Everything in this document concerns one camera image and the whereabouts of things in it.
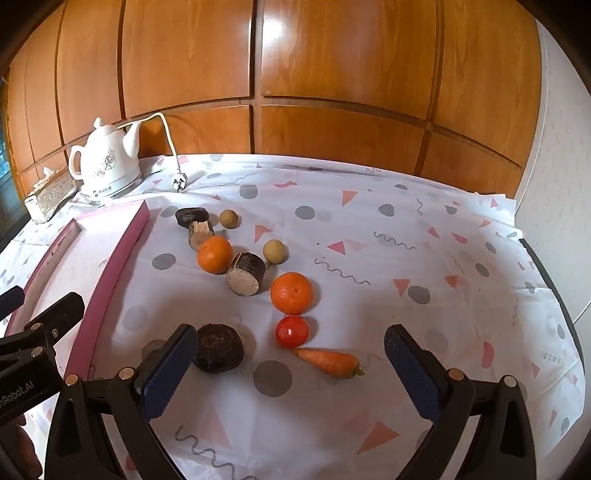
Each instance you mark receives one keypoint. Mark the small split sugarcane piece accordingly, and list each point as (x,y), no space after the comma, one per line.
(198,237)

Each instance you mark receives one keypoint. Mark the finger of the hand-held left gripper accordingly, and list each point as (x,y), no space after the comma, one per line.
(10,301)
(60,314)

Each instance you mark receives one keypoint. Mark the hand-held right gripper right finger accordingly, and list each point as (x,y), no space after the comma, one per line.
(413,374)

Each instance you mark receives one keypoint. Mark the pink rectangular tray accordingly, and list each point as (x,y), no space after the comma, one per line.
(124,258)

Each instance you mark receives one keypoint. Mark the silver patterned tissue box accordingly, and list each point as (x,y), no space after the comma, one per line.
(48,198)

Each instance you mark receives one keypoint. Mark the orange mandarin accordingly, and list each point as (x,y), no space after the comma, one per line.
(292,292)
(214,255)

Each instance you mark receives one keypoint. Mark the red tomato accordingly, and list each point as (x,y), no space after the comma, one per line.
(292,332)

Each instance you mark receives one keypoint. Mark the white ceramic electric kettle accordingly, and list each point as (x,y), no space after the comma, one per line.
(106,166)

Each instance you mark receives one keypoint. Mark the dark brown water chestnut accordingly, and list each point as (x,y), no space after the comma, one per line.
(217,346)

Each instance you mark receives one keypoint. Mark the dark brown sugarcane piece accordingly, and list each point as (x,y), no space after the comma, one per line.
(190,217)

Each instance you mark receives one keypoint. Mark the brown longan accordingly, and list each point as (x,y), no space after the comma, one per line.
(275,252)
(229,219)

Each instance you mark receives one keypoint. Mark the short thick sugarcane piece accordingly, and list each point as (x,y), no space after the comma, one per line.
(242,279)

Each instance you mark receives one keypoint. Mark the white patterned tablecloth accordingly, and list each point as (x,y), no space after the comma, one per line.
(369,277)

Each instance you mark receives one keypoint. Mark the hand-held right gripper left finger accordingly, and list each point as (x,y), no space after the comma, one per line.
(168,374)

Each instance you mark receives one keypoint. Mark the dark monitor screen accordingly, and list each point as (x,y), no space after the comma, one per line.
(7,198)

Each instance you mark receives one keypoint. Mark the orange carrot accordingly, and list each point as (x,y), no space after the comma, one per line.
(330,362)

